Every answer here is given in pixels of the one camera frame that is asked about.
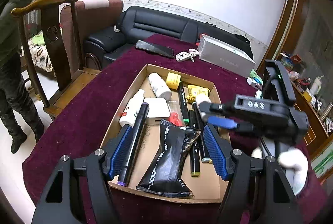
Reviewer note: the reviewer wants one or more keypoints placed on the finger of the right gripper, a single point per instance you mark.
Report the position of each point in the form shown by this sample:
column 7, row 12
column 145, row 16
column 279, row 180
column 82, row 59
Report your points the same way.
column 224, row 123

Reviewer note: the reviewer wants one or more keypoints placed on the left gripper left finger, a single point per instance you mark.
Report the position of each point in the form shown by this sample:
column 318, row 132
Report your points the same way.
column 61, row 199

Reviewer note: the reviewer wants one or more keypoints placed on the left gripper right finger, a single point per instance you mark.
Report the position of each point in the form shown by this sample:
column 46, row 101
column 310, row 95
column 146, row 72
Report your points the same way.
column 249, row 177

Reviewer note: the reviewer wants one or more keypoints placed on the green capped black marker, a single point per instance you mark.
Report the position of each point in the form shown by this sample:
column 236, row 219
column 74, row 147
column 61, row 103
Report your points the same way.
column 183, row 103

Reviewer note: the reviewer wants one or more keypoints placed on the yellow snack bag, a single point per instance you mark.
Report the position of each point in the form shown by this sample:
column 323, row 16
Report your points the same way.
column 194, row 91

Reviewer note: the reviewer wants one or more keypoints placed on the red item clear packet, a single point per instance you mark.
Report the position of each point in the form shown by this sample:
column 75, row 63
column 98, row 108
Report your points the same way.
column 174, row 119

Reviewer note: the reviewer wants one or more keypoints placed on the yellow capped black marker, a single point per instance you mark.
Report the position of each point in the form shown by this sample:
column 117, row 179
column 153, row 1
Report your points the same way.
column 194, row 151

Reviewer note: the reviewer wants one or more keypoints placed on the yellow tape roll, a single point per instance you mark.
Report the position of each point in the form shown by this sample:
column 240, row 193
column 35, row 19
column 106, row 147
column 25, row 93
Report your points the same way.
column 173, row 80

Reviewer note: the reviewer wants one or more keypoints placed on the white power adapter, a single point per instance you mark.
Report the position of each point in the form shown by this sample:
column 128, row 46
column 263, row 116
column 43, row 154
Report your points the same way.
column 158, row 110

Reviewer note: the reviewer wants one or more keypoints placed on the white pill bottle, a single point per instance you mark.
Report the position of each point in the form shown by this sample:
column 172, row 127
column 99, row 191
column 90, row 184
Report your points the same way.
column 202, row 98
column 159, row 86

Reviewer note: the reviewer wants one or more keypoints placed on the purple capped black marker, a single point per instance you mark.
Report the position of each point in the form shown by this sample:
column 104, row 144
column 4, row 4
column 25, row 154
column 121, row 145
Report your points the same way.
column 130, row 159

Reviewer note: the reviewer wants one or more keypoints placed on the black foil snack bag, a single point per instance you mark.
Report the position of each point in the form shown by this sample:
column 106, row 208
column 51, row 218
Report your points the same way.
column 163, row 176

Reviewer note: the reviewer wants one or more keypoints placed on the white spray bottle red label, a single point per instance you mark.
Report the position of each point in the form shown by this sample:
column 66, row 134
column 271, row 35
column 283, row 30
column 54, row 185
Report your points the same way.
column 132, row 108

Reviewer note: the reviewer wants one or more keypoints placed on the cream capped black marker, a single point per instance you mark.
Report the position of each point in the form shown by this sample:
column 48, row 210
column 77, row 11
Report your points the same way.
column 204, row 155

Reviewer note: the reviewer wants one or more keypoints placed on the right white gloved hand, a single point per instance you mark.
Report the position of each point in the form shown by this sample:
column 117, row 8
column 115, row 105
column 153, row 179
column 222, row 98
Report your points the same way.
column 294, row 159

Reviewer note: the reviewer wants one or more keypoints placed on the small white charger box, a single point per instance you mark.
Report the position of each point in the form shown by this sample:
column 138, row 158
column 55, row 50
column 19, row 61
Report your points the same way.
column 251, row 82

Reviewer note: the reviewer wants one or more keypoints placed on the green cloth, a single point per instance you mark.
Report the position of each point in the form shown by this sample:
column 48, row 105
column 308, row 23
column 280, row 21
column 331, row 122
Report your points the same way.
column 255, row 76

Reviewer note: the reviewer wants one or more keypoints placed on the cardboard tray box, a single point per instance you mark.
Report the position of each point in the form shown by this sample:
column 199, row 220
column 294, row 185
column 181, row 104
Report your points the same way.
column 208, row 187

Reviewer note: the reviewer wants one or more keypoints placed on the long grey box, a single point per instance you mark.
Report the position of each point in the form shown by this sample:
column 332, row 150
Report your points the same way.
column 226, row 56

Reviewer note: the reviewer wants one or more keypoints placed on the white car key fob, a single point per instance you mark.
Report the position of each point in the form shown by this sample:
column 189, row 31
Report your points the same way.
column 187, row 55

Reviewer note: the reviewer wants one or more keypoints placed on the wooden brick pattern cabinet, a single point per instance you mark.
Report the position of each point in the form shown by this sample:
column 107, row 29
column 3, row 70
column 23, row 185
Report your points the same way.
column 285, row 38

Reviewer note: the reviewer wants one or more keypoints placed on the black smartphone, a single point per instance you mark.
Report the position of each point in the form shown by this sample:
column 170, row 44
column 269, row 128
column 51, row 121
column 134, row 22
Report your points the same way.
column 155, row 49

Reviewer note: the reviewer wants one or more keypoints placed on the black leather sofa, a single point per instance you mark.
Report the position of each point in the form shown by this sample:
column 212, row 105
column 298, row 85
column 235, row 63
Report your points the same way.
column 139, row 23

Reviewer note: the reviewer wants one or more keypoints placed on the wooden chair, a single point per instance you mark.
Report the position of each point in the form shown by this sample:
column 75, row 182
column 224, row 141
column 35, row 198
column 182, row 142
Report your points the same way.
column 69, row 84

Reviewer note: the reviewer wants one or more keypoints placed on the person in grey jacket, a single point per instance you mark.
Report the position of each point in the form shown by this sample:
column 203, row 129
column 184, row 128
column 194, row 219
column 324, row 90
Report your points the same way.
column 14, row 96

